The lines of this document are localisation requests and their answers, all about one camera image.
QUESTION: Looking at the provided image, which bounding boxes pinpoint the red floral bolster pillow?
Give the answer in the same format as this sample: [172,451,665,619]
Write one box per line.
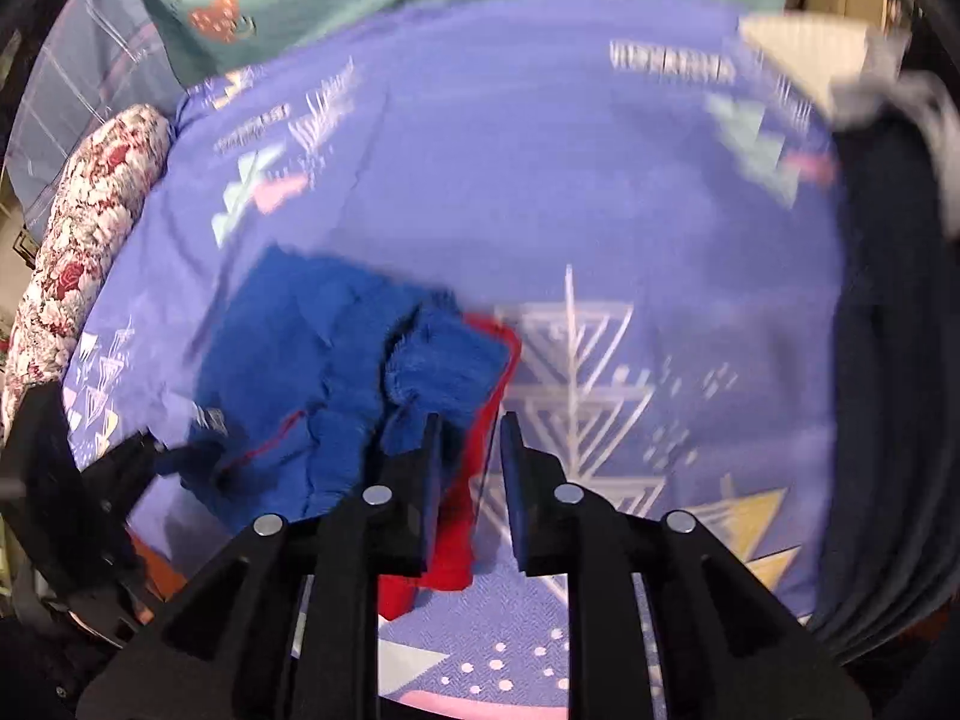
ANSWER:
[0,105,176,428]

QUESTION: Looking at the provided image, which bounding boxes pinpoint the purple printed bed sheet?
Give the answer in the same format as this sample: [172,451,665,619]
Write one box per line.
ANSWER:
[64,0,850,720]

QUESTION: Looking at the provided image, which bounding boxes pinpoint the white pillow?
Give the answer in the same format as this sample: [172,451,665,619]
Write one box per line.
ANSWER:
[739,11,875,118]

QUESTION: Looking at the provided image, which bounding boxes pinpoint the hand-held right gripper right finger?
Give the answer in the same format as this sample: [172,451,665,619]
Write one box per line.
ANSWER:
[499,411,872,720]

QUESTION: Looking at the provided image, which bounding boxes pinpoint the wooden bed frame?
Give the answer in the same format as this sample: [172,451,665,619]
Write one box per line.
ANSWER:
[127,529,188,605]

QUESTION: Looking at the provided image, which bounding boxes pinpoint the grey garment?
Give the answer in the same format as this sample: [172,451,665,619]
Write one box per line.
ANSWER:
[829,34,960,238]

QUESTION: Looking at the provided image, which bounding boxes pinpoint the blue plaid sheet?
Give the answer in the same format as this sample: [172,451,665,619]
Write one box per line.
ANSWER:
[4,0,188,241]

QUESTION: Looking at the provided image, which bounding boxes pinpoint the blue pants with red cuffs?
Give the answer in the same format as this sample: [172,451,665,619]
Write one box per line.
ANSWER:
[184,244,524,620]

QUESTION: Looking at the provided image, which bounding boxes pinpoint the dark navy garment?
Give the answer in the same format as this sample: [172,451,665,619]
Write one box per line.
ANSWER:
[810,116,960,662]

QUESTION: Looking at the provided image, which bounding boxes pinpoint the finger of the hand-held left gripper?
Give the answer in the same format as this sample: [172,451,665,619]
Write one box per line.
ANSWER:
[79,427,226,535]

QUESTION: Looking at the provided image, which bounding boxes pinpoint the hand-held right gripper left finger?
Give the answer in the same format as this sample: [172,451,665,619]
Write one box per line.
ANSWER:
[75,414,445,720]

